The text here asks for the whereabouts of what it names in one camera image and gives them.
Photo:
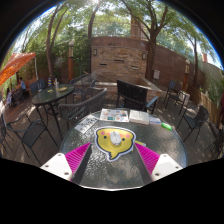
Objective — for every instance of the blue chair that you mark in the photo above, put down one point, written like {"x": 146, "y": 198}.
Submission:
{"x": 37, "y": 86}

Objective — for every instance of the black metal mesh chair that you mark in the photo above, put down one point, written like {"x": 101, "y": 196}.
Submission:
{"x": 31, "y": 133}

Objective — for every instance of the white computer mouse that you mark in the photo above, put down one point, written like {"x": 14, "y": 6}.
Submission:
{"x": 115, "y": 138}

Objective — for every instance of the clear drink bottle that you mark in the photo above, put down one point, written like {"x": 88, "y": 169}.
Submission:
{"x": 56, "y": 85}

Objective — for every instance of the thin pale booklet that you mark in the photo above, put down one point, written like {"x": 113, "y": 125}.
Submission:
{"x": 155, "y": 120}

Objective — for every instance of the colourful picture sheet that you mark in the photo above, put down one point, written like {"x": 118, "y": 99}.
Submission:
{"x": 114, "y": 115}

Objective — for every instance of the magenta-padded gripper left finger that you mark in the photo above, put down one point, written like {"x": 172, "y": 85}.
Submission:
{"x": 56, "y": 165}

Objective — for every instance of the orange canopy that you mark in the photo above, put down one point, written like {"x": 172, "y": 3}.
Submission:
{"x": 15, "y": 65}

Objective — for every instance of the black metal armchair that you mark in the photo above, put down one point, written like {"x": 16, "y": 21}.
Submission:
{"x": 196, "y": 120}
{"x": 173, "y": 90}
{"x": 216, "y": 141}

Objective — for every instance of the black slatted chair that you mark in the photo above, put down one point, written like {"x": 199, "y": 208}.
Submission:
{"x": 133, "y": 93}

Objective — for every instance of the wooden lamp post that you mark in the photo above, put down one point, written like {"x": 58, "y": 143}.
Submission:
{"x": 187, "y": 75}
{"x": 71, "y": 61}

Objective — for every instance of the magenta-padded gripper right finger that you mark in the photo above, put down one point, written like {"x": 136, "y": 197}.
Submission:
{"x": 166, "y": 165}

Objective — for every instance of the yellow duck-shaped mouse pad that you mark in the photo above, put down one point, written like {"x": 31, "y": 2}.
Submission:
{"x": 115, "y": 151}

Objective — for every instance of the green tube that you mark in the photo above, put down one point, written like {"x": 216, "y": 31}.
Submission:
{"x": 166, "y": 126}

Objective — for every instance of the black wall lantern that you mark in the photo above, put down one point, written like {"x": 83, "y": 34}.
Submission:
{"x": 144, "y": 56}
{"x": 95, "y": 52}

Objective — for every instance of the grey wall utility box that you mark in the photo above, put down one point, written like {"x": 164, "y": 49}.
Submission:
{"x": 156, "y": 74}

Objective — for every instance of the small yellow green card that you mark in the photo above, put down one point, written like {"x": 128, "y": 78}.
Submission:
{"x": 140, "y": 143}

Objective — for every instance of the white bin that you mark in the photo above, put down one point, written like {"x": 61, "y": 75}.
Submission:
{"x": 186, "y": 99}

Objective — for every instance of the white licence plate card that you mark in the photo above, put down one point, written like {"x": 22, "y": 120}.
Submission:
{"x": 86, "y": 124}

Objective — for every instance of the white book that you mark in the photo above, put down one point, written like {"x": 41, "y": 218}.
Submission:
{"x": 139, "y": 117}

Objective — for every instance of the person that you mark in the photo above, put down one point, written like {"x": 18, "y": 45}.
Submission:
{"x": 9, "y": 96}
{"x": 22, "y": 84}

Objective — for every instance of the stone garden table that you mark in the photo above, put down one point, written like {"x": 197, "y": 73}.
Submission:
{"x": 106, "y": 83}

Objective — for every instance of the round dark patio table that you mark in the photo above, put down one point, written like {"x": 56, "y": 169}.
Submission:
{"x": 53, "y": 95}

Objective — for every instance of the dark wicker chair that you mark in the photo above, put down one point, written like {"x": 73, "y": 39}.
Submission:
{"x": 83, "y": 106}
{"x": 81, "y": 81}

